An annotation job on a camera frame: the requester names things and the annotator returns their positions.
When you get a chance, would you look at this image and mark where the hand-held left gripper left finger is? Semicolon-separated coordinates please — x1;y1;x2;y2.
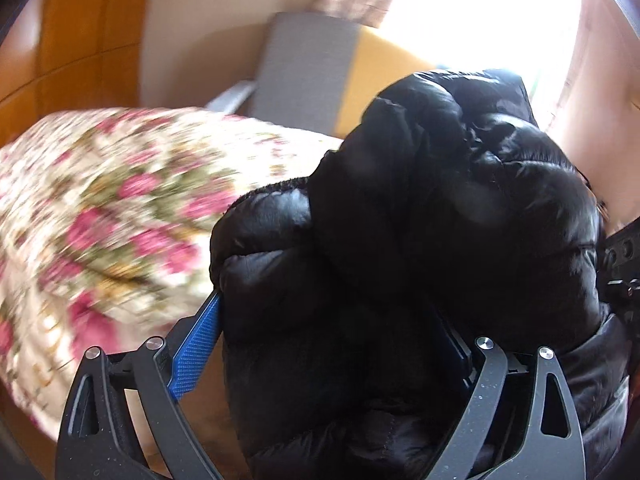
55;290;226;480

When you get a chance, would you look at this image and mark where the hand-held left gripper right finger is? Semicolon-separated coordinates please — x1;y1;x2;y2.
434;315;588;480

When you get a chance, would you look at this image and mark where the black puffer jacket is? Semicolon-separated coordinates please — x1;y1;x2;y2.
209;67;635;480

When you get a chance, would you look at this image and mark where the floral blanket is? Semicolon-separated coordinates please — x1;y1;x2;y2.
0;106;353;445

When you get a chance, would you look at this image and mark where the bright window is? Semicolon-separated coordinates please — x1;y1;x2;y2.
380;0;583;96

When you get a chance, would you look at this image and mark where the grey and yellow headboard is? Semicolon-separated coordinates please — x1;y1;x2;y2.
247;11;436;140

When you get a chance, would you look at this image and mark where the orange wooden wardrobe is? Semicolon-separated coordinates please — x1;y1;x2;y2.
0;0;163;148

